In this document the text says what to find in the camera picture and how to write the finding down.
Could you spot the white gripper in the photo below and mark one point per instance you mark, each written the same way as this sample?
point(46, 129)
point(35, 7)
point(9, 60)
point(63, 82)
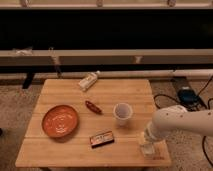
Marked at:
point(147, 138)

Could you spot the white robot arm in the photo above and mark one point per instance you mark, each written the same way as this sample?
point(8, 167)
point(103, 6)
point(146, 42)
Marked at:
point(177, 117)

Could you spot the orange ceramic bowl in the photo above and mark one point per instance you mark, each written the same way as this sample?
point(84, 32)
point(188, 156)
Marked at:
point(60, 121)

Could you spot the clear plastic cup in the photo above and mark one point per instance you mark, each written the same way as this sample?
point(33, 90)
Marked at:
point(122, 113)

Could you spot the dark rectangular snack box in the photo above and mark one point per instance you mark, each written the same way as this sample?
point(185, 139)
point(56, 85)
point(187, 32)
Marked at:
point(101, 139)

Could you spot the black power adapter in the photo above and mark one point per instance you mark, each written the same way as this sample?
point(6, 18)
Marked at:
point(188, 97)

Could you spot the red chili pepper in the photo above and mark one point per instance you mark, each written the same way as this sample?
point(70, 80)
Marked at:
point(92, 107)

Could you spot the wooden table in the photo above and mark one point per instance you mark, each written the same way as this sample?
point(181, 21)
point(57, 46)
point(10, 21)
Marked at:
point(38, 150)

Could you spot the white tube bottle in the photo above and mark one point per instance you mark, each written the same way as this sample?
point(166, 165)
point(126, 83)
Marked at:
point(89, 80)

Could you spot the grey metal rail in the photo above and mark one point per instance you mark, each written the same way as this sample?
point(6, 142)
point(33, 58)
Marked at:
point(105, 57)

